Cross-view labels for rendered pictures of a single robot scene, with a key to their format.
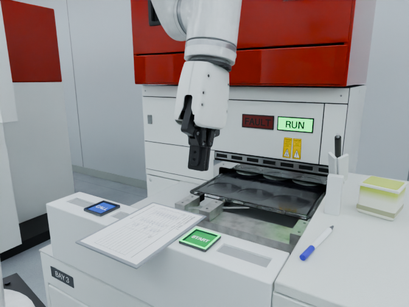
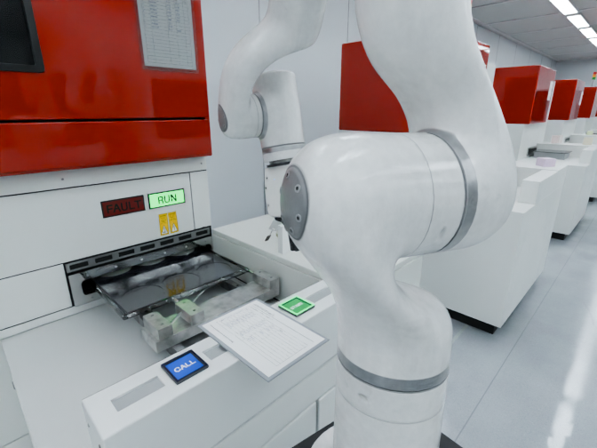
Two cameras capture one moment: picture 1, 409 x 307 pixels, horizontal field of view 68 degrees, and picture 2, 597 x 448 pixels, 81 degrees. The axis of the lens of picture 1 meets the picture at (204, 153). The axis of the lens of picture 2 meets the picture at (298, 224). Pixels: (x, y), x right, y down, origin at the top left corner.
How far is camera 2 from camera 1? 0.74 m
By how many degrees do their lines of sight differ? 73
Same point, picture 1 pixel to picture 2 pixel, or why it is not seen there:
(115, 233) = (263, 352)
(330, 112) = (195, 180)
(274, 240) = (261, 294)
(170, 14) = (253, 117)
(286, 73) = (160, 148)
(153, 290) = (286, 376)
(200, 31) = (298, 138)
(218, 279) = (332, 315)
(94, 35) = not seen: outside the picture
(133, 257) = (313, 340)
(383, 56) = not seen: hidden behind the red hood
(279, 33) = (144, 103)
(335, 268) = not seen: hidden behind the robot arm
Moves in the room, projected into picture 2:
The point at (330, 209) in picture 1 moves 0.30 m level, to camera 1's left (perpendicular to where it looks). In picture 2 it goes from (285, 249) to (249, 300)
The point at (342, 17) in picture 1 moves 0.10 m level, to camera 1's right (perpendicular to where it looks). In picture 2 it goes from (201, 95) to (216, 96)
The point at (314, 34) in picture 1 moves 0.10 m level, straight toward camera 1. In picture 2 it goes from (179, 108) to (204, 108)
